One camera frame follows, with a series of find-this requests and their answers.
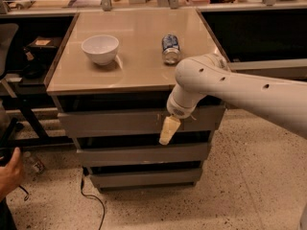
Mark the white ceramic bowl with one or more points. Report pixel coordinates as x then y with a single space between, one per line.
101 49

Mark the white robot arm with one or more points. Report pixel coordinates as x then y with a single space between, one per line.
256 172

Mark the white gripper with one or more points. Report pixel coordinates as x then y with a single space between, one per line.
176 110

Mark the grey top drawer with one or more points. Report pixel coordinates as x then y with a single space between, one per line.
136 121

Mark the grey middle drawer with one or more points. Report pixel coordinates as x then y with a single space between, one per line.
143 155

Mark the black box with label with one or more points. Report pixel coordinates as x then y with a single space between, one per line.
45 43

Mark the grey drawer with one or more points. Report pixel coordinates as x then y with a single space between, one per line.
136 121
143 155
137 179

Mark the person's hand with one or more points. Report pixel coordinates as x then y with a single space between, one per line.
12 174

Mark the blue soda can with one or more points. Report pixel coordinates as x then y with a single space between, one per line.
170 49

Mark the clear plastic bottle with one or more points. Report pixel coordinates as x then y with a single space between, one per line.
34 162

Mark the grey drawer cabinet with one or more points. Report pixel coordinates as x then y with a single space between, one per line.
137 78

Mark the grey bottom drawer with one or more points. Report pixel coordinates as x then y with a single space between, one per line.
137 179

